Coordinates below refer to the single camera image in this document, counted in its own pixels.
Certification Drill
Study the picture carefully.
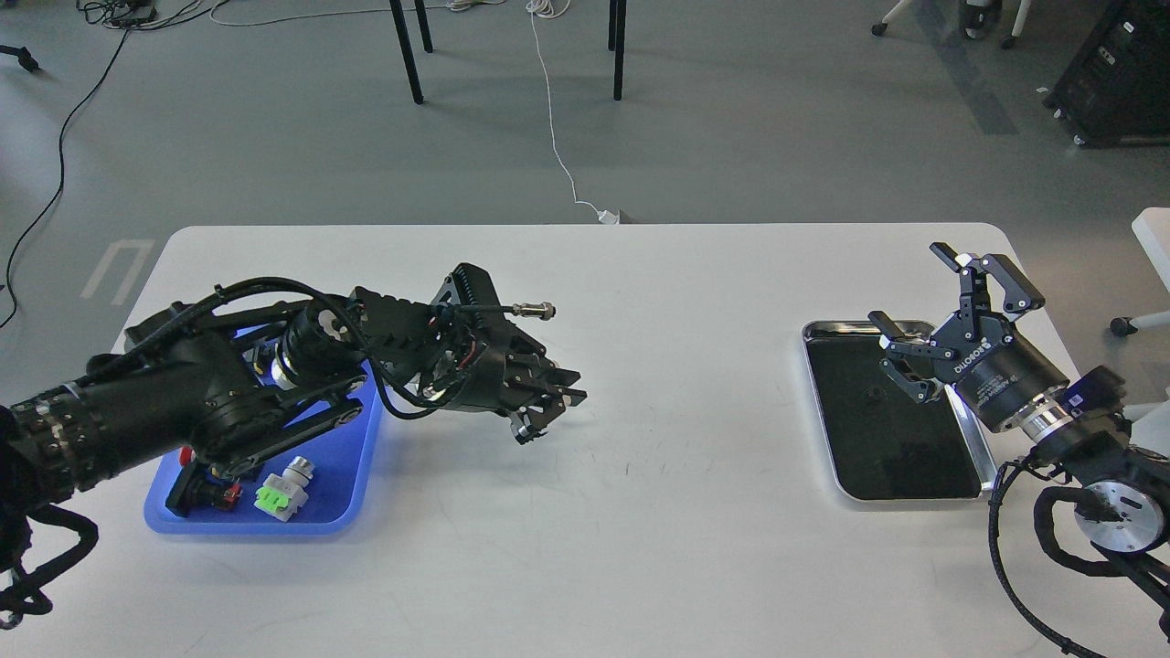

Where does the black table leg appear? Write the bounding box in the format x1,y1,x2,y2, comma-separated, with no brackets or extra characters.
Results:
388,0,434,105
607,0,628,101

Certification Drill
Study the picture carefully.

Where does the red black part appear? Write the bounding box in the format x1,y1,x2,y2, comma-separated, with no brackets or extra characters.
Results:
165,446,242,518

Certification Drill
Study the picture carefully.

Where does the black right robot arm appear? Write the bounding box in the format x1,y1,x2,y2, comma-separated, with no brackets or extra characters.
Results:
869,242,1169,657

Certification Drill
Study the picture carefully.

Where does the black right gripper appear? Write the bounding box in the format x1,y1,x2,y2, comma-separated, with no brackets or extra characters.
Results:
867,242,1072,436

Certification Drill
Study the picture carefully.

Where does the green white connector part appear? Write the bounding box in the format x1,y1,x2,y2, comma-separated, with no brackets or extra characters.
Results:
252,455,316,522

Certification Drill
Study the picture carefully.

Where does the black floor cable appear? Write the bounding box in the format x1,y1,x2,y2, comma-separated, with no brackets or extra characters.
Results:
0,0,207,328

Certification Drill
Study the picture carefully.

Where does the blue plastic tray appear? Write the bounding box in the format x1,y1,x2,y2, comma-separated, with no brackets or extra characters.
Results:
144,311,384,536

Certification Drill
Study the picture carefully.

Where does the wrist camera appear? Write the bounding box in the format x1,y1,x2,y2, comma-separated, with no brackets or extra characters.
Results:
431,262,502,309
1058,366,1127,421

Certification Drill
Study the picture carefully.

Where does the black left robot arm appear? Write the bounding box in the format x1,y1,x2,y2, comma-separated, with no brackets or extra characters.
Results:
4,263,586,630

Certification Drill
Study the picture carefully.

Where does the black table leg left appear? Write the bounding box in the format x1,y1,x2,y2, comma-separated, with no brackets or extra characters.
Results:
388,0,434,105

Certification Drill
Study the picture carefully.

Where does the black equipment case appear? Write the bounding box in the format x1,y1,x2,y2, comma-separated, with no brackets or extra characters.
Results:
1042,1,1169,148

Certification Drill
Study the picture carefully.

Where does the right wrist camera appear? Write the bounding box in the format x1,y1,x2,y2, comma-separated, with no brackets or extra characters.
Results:
1058,366,1127,421

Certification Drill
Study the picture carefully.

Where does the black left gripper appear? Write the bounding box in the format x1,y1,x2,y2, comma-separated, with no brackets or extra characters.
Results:
415,320,589,445

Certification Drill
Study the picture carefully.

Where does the metal tray black mat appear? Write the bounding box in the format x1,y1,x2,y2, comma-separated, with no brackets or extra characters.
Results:
801,320,995,503

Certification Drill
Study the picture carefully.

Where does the white floor cable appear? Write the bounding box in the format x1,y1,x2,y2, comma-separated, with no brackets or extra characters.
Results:
527,0,619,225

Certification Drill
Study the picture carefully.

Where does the office chair base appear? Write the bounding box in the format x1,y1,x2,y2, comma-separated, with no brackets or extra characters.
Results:
870,1,1033,49

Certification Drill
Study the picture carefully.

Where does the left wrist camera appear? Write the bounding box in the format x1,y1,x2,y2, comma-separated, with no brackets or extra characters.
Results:
431,262,502,309

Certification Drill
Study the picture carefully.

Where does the white chair right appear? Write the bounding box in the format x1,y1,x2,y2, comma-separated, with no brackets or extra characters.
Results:
1090,207,1169,433

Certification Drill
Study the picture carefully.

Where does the black table leg right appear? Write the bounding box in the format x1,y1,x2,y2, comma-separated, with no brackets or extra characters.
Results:
607,0,628,101

